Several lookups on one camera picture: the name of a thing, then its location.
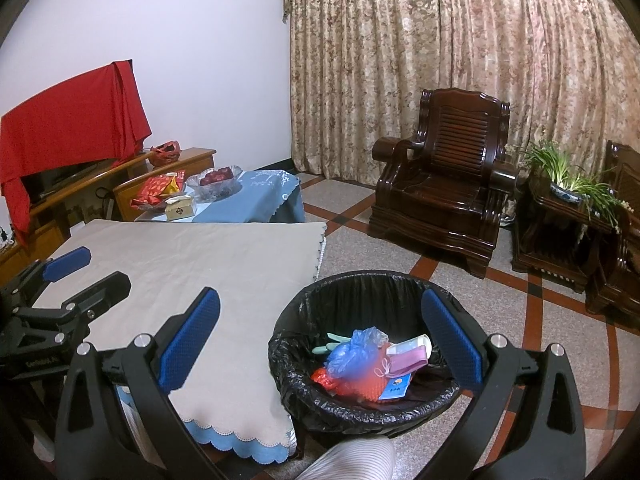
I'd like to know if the blue plastic bag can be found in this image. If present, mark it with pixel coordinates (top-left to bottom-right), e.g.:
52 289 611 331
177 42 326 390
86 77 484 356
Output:
324 327 391 381

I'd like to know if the glass fruit bowl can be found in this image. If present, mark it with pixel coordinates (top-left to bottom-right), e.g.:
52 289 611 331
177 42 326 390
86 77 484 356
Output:
186 165 244 201

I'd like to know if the wooden television cabinet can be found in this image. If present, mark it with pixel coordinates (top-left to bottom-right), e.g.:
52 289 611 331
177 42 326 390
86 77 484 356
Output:
0 147 218 281

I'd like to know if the gold tissue box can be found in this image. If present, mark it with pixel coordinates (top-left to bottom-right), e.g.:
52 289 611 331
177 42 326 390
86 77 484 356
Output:
165 196 195 222

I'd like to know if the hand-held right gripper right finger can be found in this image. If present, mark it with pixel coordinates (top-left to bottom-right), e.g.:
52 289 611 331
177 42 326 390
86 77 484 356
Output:
420 287 587 480

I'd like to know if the pink face mask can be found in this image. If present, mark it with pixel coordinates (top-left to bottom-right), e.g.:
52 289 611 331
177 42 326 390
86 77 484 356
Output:
375 347 431 378

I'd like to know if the dark wooden side table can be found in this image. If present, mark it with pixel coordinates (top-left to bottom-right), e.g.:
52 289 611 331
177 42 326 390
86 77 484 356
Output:
511 172 618 295

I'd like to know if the dark wooden armchair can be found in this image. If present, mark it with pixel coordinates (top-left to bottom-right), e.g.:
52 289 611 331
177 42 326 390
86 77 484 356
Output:
367 87 518 281
584 140 640 318

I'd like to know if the green rubber glove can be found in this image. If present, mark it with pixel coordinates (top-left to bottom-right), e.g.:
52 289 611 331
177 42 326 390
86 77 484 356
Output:
311 332 351 357

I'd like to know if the black lined trash bin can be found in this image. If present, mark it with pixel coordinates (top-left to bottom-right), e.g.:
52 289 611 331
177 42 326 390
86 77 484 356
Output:
267 270 483 436

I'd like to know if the red snack packet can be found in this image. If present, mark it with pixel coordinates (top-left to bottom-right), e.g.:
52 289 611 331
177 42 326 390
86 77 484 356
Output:
131 173 176 209

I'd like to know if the black television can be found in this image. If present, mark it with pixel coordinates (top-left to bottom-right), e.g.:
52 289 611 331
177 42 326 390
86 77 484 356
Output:
20 160 121 206

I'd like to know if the red patterned bag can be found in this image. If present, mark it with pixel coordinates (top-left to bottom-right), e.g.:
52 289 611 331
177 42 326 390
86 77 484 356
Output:
148 141 182 167

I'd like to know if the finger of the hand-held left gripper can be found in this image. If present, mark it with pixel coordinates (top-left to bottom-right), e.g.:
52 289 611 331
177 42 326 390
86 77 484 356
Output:
20 270 132 346
0 247 92 318

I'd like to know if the red cloth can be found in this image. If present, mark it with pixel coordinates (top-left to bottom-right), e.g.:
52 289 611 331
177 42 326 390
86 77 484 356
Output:
0 59 152 246

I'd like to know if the red plastic bag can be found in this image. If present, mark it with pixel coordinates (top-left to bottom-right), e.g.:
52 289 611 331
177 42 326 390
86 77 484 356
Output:
311 367 346 391

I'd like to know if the person's striped trouser leg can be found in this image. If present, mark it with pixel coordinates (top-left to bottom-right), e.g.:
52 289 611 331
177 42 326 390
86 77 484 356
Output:
290 436 397 480

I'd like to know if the blue and white paper cup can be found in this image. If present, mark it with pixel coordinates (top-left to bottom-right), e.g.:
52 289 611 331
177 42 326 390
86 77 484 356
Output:
387 335 432 358

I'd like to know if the potted green plant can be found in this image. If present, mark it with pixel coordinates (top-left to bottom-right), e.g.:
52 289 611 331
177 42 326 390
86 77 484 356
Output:
505 137 633 233

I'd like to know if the beige patterned curtain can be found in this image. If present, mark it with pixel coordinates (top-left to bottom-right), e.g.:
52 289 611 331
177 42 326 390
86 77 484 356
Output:
281 0 640 201

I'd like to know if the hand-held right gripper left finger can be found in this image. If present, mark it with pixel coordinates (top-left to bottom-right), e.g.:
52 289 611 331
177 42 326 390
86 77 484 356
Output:
54 286 222 480

